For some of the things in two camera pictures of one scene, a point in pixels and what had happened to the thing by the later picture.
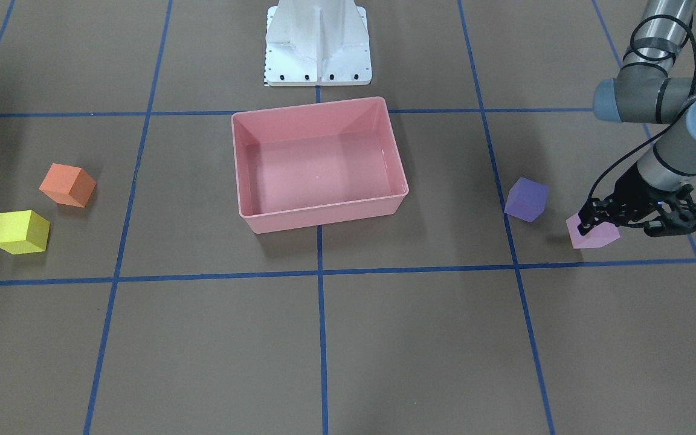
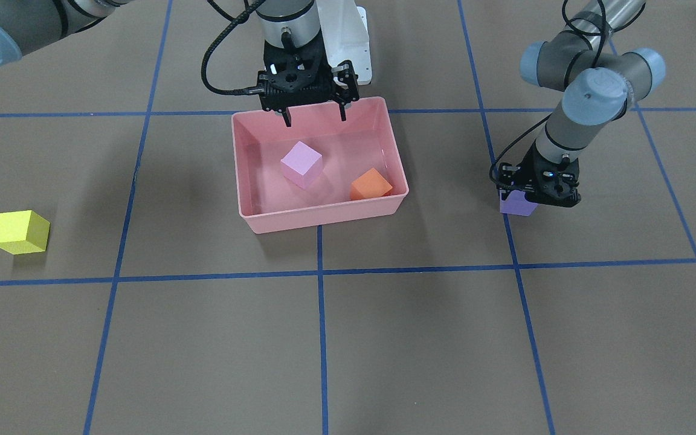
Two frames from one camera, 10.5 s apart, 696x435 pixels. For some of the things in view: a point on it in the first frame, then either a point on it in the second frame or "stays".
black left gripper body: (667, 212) to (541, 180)
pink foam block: (603, 234) to (302, 165)
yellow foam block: (20, 232) stays
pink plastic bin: (318, 164) stays
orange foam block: (67, 185) to (370, 183)
